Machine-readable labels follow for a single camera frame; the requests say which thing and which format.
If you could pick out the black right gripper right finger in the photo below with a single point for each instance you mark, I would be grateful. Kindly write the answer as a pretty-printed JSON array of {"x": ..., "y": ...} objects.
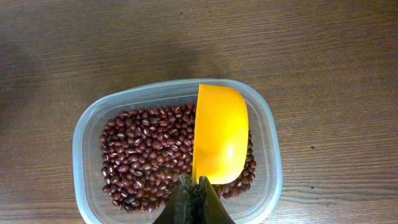
[{"x": 208, "y": 208}]

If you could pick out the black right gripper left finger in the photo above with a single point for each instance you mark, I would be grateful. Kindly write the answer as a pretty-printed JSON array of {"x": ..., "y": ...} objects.
[{"x": 179, "y": 209}]

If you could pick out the yellow measuring scoop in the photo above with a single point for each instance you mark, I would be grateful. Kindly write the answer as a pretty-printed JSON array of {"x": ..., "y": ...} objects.
[{"x": 220, "y": 135}]

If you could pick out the clear plastic container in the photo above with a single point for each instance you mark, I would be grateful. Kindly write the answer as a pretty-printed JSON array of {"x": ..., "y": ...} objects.
[{"x": 248, "y": 199}]

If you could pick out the red adzuki beans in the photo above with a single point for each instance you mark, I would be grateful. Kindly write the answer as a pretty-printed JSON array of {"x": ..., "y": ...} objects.
[{"x": 144, "y": 151}]

